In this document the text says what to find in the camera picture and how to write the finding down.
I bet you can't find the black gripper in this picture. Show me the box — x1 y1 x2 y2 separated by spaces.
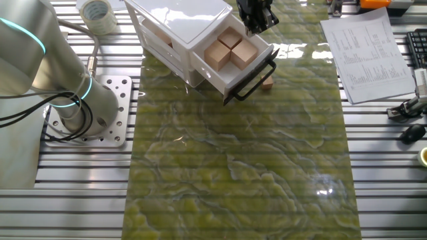
236 0 281 37

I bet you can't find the white drawer with black handle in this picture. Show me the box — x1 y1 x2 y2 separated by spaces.
190 15 280 107

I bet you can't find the white plastic drawer cabinet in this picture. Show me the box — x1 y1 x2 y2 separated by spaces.
125 0 234 88

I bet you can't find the white plain drawer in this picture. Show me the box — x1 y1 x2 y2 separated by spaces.
145 43 207 87

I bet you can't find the small grey clamp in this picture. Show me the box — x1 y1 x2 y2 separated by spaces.
330 0 344 18

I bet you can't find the paper sheet with printed tables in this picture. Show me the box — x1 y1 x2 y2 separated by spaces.
320 6 417 105

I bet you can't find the orange block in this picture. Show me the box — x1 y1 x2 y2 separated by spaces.
359 0 392 10

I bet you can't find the green marble pattern mat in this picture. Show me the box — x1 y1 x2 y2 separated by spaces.
121 0 363 240

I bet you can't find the clear tape roll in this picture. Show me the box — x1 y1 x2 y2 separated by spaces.
79 0 118 36

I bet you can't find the black keyboard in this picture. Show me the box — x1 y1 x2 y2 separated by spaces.
406 28 427 69

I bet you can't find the black computer mouse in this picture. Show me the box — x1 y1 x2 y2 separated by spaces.
399 123 427 145

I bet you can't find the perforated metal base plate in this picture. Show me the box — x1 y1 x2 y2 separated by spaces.
43 75 133 149

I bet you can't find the grey hose with metal connector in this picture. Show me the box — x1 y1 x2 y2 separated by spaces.
55 18 101 77

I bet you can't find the black cable along arm base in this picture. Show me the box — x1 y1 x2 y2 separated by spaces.
0 87 96 143

